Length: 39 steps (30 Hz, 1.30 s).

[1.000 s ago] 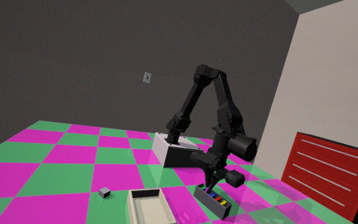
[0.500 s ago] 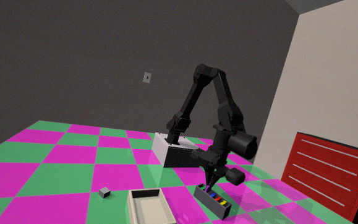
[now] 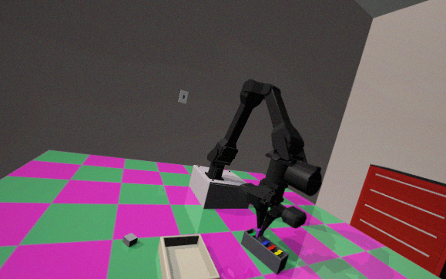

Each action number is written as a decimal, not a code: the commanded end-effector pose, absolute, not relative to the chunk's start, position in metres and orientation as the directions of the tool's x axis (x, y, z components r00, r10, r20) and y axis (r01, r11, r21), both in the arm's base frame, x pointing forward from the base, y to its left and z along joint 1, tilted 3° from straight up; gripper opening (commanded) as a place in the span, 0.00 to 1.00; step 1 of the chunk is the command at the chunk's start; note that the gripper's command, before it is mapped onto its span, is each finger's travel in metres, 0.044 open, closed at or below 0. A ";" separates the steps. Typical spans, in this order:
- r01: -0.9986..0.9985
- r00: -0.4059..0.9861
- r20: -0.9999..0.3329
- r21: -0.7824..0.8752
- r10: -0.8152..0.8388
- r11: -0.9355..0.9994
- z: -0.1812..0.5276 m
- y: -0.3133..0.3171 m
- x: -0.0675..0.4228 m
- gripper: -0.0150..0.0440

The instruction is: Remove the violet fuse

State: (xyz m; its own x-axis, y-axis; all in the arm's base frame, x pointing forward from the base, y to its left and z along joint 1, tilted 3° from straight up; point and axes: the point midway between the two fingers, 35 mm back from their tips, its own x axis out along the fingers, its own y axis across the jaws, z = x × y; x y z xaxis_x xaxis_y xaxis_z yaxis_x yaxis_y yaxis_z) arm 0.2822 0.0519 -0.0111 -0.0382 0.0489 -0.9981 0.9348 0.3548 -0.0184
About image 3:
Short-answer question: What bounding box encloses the blue fuse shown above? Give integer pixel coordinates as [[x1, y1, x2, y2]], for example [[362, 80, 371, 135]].
[[262, 240, 270, 248]]

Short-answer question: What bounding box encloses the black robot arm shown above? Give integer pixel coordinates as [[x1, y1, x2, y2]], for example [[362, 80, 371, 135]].
[[205, 79, 321, 210]]

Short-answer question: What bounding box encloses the violet fuse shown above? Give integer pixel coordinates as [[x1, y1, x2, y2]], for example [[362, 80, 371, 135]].
[[256, 228, 264, 239]]

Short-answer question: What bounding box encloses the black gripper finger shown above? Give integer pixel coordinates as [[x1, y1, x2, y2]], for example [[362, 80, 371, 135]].
[[254, 206, 269, 229], [261, 210, 282, 232]]

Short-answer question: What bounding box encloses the beige shallow tray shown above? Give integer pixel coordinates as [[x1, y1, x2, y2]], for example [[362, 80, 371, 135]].
[[159, 234, 220, 279]]

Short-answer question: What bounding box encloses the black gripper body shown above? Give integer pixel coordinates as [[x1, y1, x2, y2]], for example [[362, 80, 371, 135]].
[[238, 175, 307, 228]]

